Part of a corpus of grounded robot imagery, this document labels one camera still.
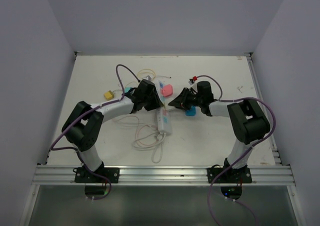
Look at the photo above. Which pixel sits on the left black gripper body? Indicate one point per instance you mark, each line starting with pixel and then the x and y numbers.
pixel 146 99

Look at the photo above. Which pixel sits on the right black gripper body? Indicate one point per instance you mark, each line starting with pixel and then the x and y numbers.
pixel 196 100

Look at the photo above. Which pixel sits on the white plug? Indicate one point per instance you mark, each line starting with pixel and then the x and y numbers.
pixel 170 108

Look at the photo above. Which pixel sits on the blue plug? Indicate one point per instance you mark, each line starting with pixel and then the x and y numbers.
pixel 191 112

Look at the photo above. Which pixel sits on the pink plug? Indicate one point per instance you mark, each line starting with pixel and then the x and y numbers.
pixel 167 90

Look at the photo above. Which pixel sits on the white power strip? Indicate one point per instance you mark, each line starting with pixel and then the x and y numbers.
pixel 164 125

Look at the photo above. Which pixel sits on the yellow charger plug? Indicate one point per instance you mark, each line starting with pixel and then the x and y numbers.
pixel 109 95

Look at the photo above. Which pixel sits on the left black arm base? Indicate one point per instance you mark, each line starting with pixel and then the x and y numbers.
pixel 101 175

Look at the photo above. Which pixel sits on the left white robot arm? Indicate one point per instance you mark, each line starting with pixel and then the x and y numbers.
pixel 83 125

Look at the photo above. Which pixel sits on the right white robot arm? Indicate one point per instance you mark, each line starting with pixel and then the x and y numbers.
pixel 249 122

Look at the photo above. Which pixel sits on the aluminium frame rail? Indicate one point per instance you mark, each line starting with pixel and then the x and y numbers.
pixel 277 175

